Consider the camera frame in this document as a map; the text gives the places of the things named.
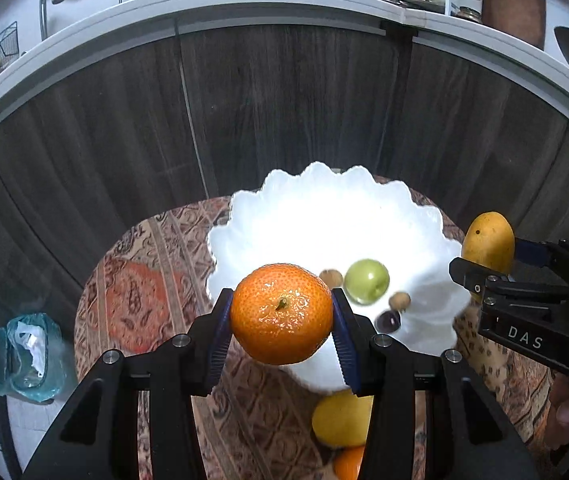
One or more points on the small tan longan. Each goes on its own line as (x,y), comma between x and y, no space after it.
(331,277)
(399,301)

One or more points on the metal tray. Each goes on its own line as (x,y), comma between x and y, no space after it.
(404,1)

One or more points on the brown wooden cutting board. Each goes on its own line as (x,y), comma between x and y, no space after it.
(514,5)

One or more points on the dark wood kitchen counter cabinet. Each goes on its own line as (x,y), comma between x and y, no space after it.
(264,100)

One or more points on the yellow round fruit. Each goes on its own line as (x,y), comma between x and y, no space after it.
(339,417)

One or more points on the orange mandarin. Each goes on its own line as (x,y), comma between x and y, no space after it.
(349,465)
(282,315)

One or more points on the glass jar with dark contents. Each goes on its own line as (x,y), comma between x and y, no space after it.
(469,14)

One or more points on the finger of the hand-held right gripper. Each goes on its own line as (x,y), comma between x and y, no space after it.
(559,260)
(469,272)

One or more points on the green apple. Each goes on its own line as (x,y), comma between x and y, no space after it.
(367,281)

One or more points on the white scalloped bowl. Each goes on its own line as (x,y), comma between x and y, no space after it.
(314,225)

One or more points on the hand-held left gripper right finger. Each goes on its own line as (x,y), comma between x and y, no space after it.
(347,345)

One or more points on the yellow mango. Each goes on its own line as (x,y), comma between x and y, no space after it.
(489,240)

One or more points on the small dark round fruit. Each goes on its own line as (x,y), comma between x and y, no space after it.
(388,321)

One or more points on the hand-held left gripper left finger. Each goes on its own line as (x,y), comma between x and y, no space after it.
(219,340)

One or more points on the paisley patterned tablecloth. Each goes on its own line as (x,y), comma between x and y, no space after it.
(144,300)

